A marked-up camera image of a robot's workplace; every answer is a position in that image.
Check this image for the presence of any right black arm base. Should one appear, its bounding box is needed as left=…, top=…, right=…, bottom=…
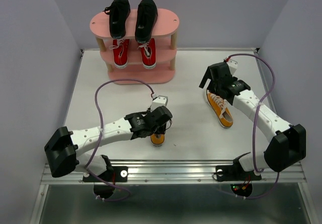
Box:
left=212, top=152, right=262, bottom=199

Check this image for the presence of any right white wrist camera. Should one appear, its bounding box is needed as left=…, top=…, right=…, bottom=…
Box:
left=224, top=58, right=238, bottom=75

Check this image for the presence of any aluminium front rail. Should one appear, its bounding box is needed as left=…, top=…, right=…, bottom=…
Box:
left=41, top=160, right=306, bottom=185

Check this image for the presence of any red sneaker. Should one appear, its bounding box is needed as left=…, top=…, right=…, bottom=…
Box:
left=138, top=38, right=156, bottom=69
left=109, top=39, right=130, bottom=69

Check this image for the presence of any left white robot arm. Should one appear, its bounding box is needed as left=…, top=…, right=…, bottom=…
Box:
left=44, top=106, right=173, bottom=181

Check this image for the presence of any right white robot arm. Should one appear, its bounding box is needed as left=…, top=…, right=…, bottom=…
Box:
left=199, top=62, right=306, bottom=179

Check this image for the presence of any pink three-tier shoe shelf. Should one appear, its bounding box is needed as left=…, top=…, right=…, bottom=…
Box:
left=90, top=9, right=180, bottom=84

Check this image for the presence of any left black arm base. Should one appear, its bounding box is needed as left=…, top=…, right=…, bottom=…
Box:
left=83, top=155, right=131, bottom=202

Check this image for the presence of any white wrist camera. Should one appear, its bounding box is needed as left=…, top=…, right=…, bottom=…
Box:
left=150, top=96, right=168, bottom=111
left=224, top=58, right=238, bottom=75

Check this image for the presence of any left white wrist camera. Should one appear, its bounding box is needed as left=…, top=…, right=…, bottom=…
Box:
left=150, top=96, right=168, bottom=111

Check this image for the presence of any black canvas shoe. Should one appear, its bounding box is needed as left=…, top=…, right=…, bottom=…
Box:
left=103, top=0, right=130, bottom=39
left=135, top=0, right=158, bottom=44

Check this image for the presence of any orange sneaker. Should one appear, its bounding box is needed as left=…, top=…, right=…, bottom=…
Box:
left=150, top=133, right=165, bottom=146
left=205, top=90, right=233, bottom=128

